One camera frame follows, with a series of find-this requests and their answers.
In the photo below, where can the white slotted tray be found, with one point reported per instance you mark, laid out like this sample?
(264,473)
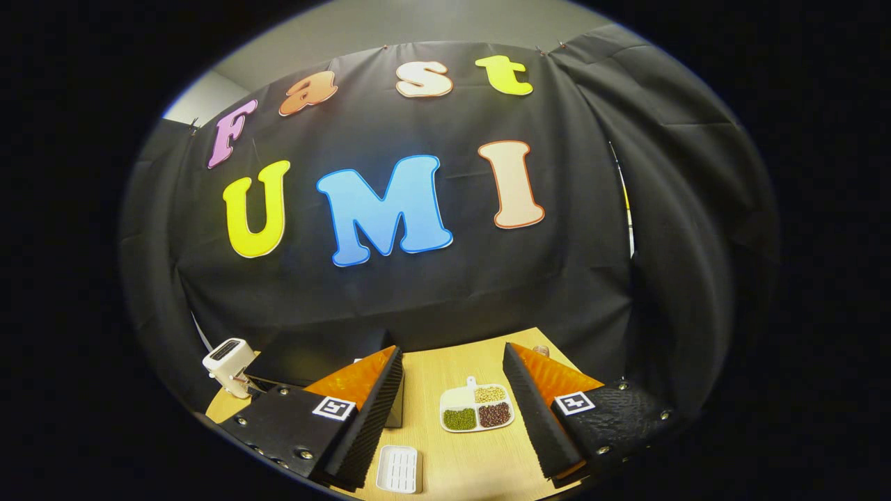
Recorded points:
(397,470)

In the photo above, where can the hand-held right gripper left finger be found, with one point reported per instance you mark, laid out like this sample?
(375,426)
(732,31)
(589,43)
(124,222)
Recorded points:
(369,424)

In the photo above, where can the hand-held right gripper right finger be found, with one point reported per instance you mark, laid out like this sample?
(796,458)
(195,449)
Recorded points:
(536,417)

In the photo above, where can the white divided bean plate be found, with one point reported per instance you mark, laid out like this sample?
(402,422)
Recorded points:
(459,398)

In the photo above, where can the white toaster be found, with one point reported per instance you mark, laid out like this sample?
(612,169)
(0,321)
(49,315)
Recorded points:
(226,362)

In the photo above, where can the black electric oven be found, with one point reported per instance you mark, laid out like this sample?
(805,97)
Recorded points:
(313,358)

